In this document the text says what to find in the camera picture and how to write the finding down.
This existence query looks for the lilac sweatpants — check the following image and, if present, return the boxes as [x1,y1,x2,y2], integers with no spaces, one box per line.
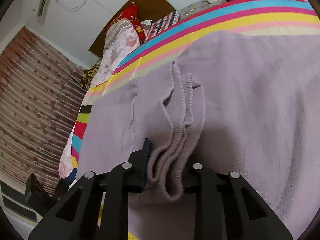
[76,30,320,240]

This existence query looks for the brown floral curtain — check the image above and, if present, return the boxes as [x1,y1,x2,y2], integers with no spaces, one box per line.
[1,28,86,193]

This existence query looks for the yellow black patterned blanket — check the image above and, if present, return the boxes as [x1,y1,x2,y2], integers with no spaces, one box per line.
[81,59,101,90]

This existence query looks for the pink floral quilt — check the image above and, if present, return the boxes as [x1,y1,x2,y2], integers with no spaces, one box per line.
[59,18,140,180]

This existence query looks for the red plaid sheet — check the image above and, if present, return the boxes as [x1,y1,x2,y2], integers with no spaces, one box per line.
[144,11,180,42]

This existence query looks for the rainbow striped blanket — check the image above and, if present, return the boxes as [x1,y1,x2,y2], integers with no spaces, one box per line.
[70,0,320,240]

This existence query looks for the floral covered nightstand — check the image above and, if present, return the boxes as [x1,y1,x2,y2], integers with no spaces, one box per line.
[180,0,226,20]

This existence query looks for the red embroidered pillow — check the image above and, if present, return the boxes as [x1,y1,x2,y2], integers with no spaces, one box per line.
[105,2,146,43]

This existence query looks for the dark brown headboard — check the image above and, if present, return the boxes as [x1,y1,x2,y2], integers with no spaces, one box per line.
[88,0,175,58]

